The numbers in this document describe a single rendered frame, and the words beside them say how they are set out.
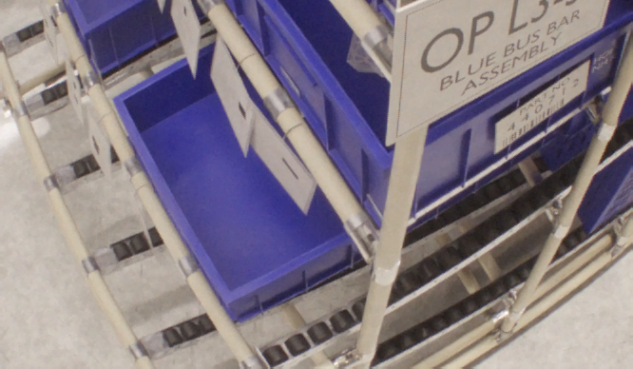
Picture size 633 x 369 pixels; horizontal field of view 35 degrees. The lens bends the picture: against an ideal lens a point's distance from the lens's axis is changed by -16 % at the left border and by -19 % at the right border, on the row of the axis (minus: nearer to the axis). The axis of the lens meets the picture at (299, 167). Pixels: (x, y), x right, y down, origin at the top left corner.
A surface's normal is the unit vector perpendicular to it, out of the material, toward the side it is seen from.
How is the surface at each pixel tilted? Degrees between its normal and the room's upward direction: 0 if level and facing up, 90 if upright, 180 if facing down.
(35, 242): 0
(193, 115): 3
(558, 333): 0
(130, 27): 90
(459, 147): 90
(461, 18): 90
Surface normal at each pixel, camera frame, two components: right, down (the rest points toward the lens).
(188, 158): -0.04, -0.44
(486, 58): 0.50, 0.77
